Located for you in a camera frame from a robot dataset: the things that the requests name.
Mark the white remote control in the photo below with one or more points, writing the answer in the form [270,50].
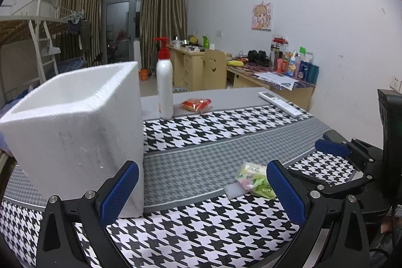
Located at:
[281,104]

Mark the green yellow snack packet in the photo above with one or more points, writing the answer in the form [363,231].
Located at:
[254,180]

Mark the red snack packet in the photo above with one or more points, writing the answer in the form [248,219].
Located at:
[196,104]

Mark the white foam box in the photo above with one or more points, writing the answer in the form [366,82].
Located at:
[62,136]

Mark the white wall socket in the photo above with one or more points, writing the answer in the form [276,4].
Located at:
[396,82]

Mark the cartoon wall poster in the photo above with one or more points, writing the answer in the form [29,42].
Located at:
[262,16]

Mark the white paper sheets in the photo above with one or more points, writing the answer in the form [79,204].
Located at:
[276,80]

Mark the small white card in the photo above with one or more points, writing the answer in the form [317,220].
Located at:
[234,191]

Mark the bunk bed with plaid mattress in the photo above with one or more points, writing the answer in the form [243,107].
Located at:
[72,65]

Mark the glass balcony door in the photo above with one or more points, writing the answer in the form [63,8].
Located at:
[122,20]

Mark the white pump bottle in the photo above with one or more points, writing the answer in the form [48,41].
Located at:
[165,82]

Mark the group of toiletry bottles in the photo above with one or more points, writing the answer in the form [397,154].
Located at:
[295,64]

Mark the desk with printed cloth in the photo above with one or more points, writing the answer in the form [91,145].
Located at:
[251,79]

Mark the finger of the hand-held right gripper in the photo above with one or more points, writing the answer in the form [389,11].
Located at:
[333,147]
[333,184]

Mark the wooden smiley chair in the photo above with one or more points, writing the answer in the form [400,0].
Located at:
[215,70]

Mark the white metal bunk bed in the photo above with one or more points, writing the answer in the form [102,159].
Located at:
[40,35]

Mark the orange floor item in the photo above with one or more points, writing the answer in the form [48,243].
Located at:
[144,75]

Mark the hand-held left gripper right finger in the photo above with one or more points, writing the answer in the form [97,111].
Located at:
[285,192]

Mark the light wooden desk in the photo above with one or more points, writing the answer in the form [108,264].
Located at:
[188,70]

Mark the brown curtain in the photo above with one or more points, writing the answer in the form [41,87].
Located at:
[81,20]
[163,13]

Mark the houndstooth tablecloth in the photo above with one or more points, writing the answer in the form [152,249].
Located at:
[194,161]

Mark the small cooking pot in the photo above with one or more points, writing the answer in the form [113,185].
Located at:
[176,42]

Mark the black headphones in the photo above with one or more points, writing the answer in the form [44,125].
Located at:
[258,56]

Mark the hanging dark clothes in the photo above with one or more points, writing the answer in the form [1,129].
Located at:
[78,32]

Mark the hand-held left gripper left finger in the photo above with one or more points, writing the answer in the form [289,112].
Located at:
[121,192]

